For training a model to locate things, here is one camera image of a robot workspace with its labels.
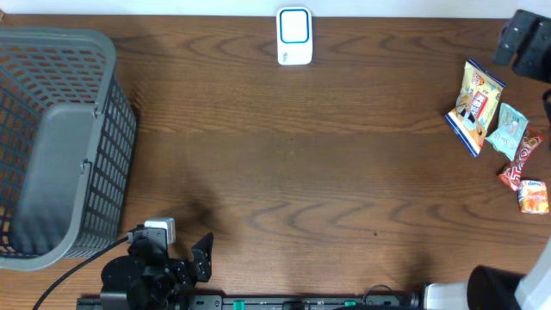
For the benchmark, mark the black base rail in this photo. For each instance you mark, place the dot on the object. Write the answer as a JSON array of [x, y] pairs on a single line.
[[219, 302]]

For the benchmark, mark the pale green wipes pack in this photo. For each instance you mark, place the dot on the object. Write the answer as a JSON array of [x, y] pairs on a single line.
[[507, 136]]

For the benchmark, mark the yellow snack bag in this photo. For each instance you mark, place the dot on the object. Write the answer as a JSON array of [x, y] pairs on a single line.
[[475, 106]]

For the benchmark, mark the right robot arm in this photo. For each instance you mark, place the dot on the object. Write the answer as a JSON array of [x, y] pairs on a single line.
[[525, 44]]

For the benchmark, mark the red brown snack packet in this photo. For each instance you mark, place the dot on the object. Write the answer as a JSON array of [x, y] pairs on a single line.
[[512, 172]]

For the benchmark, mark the grey plastic shopping basket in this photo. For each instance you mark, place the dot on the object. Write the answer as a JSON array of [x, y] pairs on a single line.
[[67, 138]]

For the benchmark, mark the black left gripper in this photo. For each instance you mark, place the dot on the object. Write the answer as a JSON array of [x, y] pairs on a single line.
[[202, 264]]

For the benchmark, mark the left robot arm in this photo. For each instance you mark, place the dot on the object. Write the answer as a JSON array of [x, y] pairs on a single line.
[[122, 286]]

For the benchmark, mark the white barcode scanner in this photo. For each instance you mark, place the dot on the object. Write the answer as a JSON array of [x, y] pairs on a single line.
[[294, 36]]

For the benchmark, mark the small orange juice carton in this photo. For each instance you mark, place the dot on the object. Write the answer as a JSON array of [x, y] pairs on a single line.
[[533, 197]]

